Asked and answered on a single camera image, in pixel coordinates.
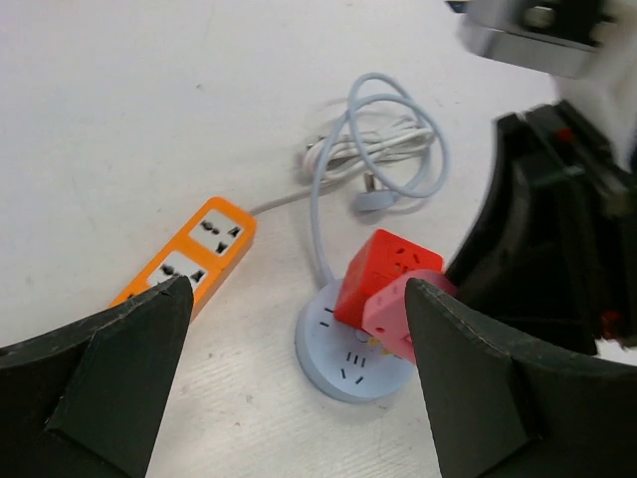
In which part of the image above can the orange power strip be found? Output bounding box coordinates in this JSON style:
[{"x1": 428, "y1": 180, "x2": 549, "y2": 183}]
[{"x1": 110, "y1": 196, "x2": 257, "y2": 317}]

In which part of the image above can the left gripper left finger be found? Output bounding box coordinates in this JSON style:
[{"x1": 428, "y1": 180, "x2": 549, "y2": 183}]
[{"x1": 1, "y1": 276, "x2": 193, "y2": 477}]

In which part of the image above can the white power strip cord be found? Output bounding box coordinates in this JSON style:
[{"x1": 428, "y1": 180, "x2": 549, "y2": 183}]
[{"x1": 248, "y1": 117, "x2": 437, "y2": 216}]

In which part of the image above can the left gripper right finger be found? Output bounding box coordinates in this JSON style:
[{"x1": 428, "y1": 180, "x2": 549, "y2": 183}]
[{"x1": 405, "y1": 279, "x2": 636, "y2": 477}]

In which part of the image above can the blue round power socket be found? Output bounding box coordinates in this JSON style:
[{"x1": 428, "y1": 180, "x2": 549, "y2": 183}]
[{"x1": 295, "y1": 280, "x2": 415, "y2": 404}]

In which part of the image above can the pink plug adapter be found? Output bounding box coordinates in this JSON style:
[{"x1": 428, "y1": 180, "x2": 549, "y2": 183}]
[{"x1": 361, "y1": 270, "x2": 457, "y2": 363}]

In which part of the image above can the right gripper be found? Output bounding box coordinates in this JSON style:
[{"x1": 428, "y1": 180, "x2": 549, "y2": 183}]
[{"x1": 446, "y1": 102, "x2": 636, "y2": 356}]

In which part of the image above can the blue socket cord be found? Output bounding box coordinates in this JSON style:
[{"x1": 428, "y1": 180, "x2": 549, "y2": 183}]
[{"x1": 309, "y1": 73, "x2": 452, "y2": 290}]

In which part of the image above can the red cube socket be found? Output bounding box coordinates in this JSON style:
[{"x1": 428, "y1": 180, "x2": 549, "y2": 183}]
[{"x1": 334, "y1": 229, "x2": 444, "y2": 330}]

